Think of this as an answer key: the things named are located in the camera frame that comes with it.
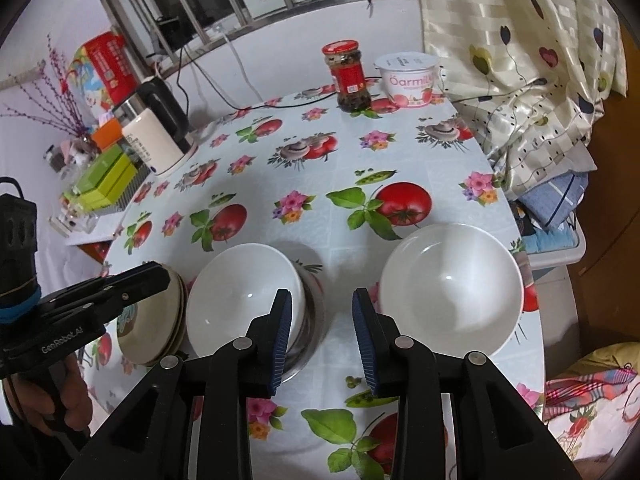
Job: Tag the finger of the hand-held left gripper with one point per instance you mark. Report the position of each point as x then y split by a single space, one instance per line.
145 287
125 276

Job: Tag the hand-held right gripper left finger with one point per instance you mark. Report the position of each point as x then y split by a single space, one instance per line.
280 340

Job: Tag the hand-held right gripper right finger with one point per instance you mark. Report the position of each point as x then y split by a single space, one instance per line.
365 345

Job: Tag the stainless steel bowl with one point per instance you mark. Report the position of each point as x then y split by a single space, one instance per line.
312 330

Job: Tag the white ceramic bowl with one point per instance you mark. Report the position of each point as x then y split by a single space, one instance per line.
450 285
235 295

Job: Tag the person's left hand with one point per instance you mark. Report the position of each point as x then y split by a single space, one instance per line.
75 390

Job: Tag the clear glass cup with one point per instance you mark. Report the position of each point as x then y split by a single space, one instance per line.
75 222

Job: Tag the lime green box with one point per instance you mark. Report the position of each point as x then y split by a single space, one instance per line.
119 180
112 198

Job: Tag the striped storage box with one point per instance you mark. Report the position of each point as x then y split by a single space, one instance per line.
134 187

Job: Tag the dark green box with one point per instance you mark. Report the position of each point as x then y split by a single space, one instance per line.
102 169

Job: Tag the glass jar with dark lid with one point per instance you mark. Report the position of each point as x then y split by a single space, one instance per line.
57 157

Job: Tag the orange box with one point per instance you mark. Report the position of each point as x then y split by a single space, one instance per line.
107 135

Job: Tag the floral tablecloth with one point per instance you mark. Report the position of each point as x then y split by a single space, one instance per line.
320 200

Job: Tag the white electric kettle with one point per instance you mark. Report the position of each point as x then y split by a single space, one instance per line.
160 105

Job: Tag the purple flower branches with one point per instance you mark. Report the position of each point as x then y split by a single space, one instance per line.
60 95

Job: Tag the red colourful box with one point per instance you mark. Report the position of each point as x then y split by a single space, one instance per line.
110 70

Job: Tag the white plastic storage box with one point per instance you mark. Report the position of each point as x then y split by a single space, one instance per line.
555 250

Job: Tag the plaid blanket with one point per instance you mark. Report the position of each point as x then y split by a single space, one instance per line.
585 405

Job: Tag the folded blue cloth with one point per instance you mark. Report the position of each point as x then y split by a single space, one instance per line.
555 200

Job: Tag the white yogurt tub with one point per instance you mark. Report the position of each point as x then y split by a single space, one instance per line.
407 85

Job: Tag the red label sauce jar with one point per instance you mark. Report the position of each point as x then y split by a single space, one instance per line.
350 80

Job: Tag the wooden wardrobe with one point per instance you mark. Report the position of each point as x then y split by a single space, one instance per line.
612 210

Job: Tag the cream patterned curtain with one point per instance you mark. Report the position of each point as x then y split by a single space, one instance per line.
525 35

